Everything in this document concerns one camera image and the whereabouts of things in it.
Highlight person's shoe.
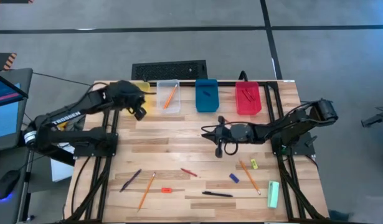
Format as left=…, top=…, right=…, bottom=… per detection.
left=328, top=210, right=356, bottom=223

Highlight grey stand legs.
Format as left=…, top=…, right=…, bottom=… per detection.
left=361, top=105, right=383, bottom=129

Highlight clear plastic bin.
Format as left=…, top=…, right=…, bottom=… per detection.
left=156, top=79, right=182, bottom=114

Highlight black aluminium rig frame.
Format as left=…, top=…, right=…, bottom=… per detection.
left=64, top=80, right=332, bottom=224

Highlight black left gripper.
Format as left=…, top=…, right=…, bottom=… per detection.
left=111, top=80, right=148, bottom=121

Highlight black floor tape strip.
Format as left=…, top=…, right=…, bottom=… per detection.
left=0, top=24, right=383, bottom=34
left=259, top=0, right=283, bottom=80

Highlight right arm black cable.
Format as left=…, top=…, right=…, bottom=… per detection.
left=201, top=123, right=242, bottom=156

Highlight black computer mouse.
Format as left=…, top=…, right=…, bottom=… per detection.
left=0, top=169, right=21, bottom=200

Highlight orange pencil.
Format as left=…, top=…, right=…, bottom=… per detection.
left=137, top=172, right=156, bottom=213
left=239, top=159, right=261, bottom=196
left=164, top=83, right=179, bottom=108
left=163, top=85, right=177, bottom=110

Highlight yellow plastic bin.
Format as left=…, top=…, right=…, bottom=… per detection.
left=125, top=81, right=151, bottom=118

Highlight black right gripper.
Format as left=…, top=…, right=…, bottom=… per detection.
left=202, top=116, right=234, bottom=158

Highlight large green eraser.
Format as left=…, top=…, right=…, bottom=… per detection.
left=267, top=180, right=280, bottom=208

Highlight purple pen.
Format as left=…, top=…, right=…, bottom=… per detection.
left=119, top=169, right=143, bottom=193

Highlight black perforated floor mat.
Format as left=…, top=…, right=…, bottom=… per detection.
left=131, top=60, right=209, bottom=81

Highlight dark operator desk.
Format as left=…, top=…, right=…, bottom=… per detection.
left=0, top=145, right=35, bottom=224

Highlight thin black floor cable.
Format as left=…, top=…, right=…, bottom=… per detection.
left=32, top=72, right=95, bottom=87

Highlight black diagonal desk bar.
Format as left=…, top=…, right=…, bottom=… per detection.
left=18, top=130, right=76, bottom=166

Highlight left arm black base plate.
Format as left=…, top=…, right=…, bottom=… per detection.
left=73, top=132, right=119, bottom=157

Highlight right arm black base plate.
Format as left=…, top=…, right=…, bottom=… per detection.
left=270, top=129, right=316, bottom=156

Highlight blue plastic bin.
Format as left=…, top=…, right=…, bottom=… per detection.
left=194, top=78, right=220, bottom=113

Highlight monitor with blue screen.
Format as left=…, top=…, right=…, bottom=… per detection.
left=0, top=67, right=34, bottom=152

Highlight red plastic bin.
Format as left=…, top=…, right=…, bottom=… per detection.
left=235, top=81, right=263, bottom=116

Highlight white box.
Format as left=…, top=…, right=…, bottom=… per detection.
left=50, top=140, right=76, bottom=183

